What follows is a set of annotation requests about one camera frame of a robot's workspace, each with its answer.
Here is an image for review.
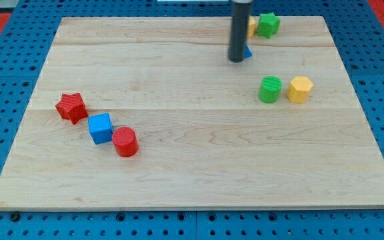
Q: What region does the green cylinder block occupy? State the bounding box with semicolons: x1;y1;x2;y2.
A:
258;75;283;103

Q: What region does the red cylinder block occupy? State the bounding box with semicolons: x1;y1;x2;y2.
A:
112;127;139;157

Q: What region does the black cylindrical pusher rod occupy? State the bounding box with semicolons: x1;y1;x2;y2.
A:
228;0;253;63

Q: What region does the yellow hexagon block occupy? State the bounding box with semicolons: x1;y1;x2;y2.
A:
286;76;313;103

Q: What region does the yellow block behind rod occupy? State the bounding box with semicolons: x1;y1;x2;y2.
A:
247;16;256;38

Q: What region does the light wooden board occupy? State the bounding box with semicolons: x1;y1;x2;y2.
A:
0;16;384;212

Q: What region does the red star block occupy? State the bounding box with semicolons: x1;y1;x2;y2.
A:
55;93;89;125

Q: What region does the blue block behind rod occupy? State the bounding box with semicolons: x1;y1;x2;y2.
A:
245;45;252;58

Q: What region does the green star block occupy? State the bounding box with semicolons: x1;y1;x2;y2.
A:
257;13;281;39

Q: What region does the blue cube block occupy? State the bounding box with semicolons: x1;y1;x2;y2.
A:
87;113;113;145

